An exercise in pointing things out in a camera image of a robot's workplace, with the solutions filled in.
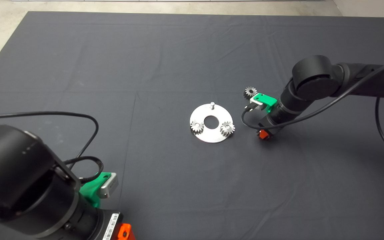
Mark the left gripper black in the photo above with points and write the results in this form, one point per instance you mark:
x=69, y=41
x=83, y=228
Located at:
x=107, y=226

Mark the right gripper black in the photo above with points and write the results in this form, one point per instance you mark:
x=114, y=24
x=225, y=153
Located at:
x=269, y=123

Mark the small dark steel gear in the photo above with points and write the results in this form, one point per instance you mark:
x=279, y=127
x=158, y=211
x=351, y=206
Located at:
x=250, y=91

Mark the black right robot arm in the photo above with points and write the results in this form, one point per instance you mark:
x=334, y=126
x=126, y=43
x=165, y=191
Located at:
x=312, y=76

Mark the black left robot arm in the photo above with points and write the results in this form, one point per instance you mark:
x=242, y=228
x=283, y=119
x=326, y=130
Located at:
x=12, y=173

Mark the small shiny steel gear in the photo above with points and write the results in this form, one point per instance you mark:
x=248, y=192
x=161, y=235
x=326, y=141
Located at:
x=227, y=128
x=197, y=126

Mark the round metal plate with hole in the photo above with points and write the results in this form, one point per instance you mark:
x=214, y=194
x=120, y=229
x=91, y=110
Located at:
x=208, y=135

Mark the dark grey table cloth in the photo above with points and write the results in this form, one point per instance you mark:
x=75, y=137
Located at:
x=145, y=66

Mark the green right camera mount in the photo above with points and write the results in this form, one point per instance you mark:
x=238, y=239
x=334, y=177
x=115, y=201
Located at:
x=268, y=100

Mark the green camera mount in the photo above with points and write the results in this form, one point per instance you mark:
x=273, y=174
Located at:
x=90, y=193
x=268, y=100

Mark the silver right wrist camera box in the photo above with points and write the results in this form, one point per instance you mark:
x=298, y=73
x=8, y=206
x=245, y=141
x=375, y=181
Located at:
x=257, y=100

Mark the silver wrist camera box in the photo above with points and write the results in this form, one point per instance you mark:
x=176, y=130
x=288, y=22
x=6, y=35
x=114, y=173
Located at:
x=109, y=186
x=257, y=100

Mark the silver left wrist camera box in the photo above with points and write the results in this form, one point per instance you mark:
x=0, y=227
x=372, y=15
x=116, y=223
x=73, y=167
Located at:
x=109, y=186

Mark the green left camera mount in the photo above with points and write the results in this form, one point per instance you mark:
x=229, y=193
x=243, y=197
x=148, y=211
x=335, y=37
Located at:
x=90, y=193

